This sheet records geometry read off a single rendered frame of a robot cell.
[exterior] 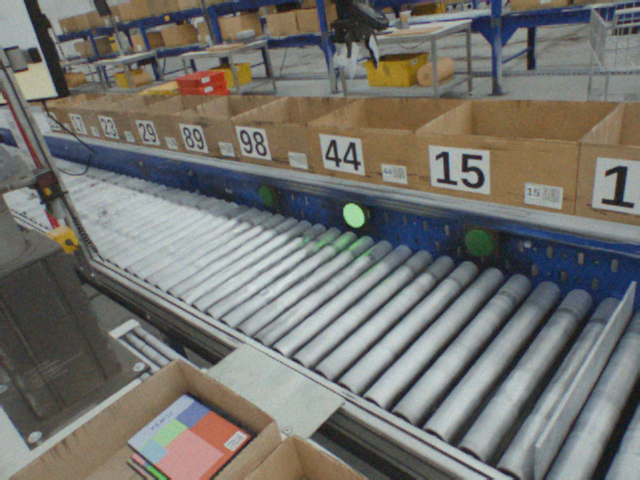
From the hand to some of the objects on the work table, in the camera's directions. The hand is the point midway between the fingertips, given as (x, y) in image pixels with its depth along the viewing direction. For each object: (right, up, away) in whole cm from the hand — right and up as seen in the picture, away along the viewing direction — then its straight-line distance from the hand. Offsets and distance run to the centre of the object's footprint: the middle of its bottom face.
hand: (366, 71), depth 136 cm
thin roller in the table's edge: (-48, -73, -21) cm, 90 cm away
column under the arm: (-67, -78, -27) cm, 106 cm away
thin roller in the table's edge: (-50, -74, -22) cm, 92 cm away
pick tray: (-40, -89, -58) cm, 113 cm away
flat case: (-34, -81, -53) cm, 102 cm away
